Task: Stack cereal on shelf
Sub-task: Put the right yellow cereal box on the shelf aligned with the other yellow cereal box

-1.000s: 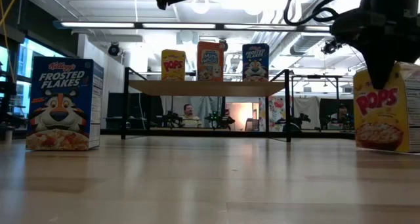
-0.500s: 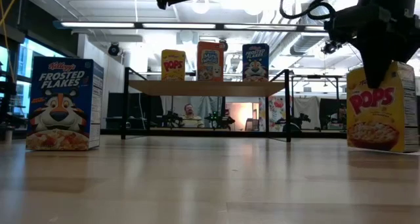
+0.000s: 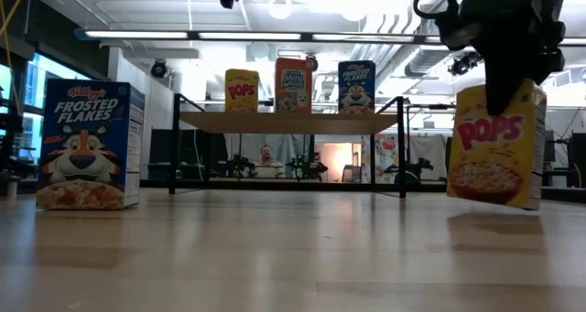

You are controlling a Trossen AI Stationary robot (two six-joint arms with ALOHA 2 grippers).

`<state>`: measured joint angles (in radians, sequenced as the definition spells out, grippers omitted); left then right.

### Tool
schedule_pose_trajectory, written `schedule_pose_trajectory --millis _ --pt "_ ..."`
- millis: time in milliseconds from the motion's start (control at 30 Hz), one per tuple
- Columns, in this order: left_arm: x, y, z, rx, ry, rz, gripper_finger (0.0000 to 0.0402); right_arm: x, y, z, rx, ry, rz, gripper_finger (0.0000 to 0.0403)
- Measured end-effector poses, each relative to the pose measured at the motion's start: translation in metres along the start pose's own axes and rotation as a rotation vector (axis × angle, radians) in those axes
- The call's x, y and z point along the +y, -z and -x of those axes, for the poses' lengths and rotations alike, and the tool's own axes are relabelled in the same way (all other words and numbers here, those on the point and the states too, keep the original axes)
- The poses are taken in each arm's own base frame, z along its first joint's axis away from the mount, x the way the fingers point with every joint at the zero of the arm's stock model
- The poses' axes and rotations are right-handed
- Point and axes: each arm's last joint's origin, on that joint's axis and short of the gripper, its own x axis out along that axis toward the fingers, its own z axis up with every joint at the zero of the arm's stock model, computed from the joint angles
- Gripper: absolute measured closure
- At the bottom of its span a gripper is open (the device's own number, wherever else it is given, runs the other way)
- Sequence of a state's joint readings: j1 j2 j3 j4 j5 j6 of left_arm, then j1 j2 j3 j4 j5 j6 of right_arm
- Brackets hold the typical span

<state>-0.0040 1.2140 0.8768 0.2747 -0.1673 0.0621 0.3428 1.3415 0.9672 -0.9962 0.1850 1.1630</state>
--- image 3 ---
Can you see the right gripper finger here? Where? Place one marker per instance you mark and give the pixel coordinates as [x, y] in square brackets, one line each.
[506, 81]

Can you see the yellow Corn Pops cereal box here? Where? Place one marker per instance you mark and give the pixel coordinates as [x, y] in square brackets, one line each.
[490, 165]
[241, 92]

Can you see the orange Mini Wheats cereal box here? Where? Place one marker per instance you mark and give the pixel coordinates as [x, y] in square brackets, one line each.
[293, 88]

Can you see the blue Frosted Flakes cereal box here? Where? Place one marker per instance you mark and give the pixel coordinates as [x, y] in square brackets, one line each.
[356, 92]
[87, 143]

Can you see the black background robot arm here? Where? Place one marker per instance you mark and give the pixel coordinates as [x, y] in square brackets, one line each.
[414, 168]
[239, 165]
[302, 168]

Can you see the wooden shelf black metal legs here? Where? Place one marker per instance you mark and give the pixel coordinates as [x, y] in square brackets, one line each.
[284, 123]

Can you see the black ceiling spotlight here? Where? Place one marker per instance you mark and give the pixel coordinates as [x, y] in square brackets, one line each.
[462, 65]

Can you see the white globe pendant lamp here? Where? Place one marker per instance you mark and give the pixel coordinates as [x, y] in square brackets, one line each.
[280, 7]

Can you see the black background cabinet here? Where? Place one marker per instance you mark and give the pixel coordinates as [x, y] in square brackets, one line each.
[578, 161]

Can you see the round black ceiling speaker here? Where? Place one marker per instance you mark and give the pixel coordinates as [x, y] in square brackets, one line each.
[159, 68]
[315, 64]

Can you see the colourful printed poster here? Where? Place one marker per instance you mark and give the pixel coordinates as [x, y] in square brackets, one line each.
[387, 149]

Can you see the person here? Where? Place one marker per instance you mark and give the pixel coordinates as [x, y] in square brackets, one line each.
[269, 168]

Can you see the large glass window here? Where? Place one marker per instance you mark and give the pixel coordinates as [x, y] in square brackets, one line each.
[32, 88]

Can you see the white cup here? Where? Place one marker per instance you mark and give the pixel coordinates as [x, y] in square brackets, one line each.
[12, 190]

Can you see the black aluminium table frame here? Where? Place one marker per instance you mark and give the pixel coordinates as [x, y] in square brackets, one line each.
[274, 184]

